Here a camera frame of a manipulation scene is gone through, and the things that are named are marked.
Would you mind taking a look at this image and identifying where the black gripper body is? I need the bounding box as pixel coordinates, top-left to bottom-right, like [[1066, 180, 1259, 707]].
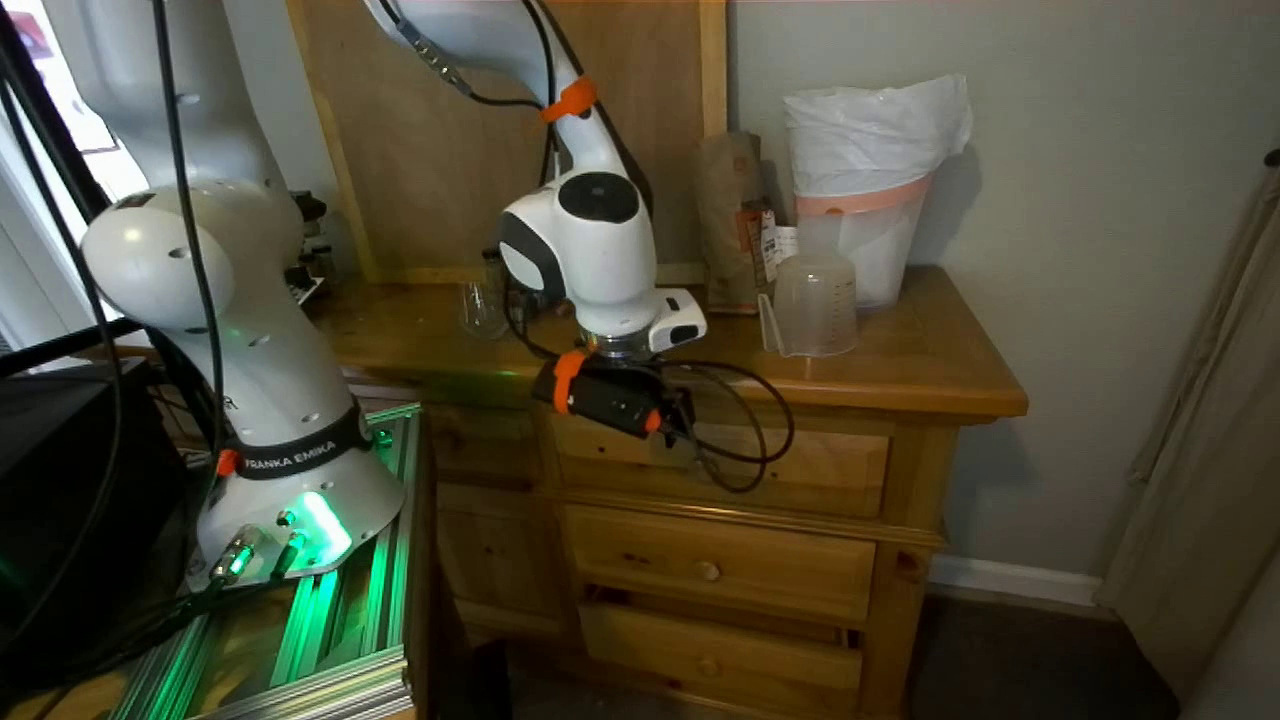
[[533, 353, 686, 443]]

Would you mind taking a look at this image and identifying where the green lit aluminium robot base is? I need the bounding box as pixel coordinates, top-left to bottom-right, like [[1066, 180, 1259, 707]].
[[106, 405, 425, 720]]

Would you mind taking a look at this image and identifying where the clear stemless glass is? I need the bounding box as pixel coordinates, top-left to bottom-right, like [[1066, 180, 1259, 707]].
[[460, 282, 508, 339]]

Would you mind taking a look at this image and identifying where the wooden dresser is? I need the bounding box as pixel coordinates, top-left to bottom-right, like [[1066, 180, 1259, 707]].
[[310, 266, 1028, 720]]

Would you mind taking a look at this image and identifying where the translucent plastic measuring jug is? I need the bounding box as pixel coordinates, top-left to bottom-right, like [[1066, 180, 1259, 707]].
[[761, 222, 857, 354]]

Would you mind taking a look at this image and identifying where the brown paper flour bag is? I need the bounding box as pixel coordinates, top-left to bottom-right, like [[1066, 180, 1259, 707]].
[[694, 132, 779, 311]]

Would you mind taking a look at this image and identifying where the white lined trash bin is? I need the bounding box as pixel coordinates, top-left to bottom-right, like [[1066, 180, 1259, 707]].
[[782, 77, 970, 309]]

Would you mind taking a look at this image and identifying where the black monitor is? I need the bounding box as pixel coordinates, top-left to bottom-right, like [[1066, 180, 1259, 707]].
[[0, 364, 183, 666]]

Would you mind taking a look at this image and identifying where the beige curtain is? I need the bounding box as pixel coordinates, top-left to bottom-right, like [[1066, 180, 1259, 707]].
[[1099, 157, 1280, 700]]

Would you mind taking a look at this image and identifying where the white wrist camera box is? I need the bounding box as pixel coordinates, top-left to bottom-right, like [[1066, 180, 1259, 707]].
[[648, 286, 709, 353]]

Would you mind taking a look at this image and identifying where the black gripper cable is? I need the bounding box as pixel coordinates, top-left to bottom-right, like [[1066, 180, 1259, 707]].
[[494, 262, 801, 495]]

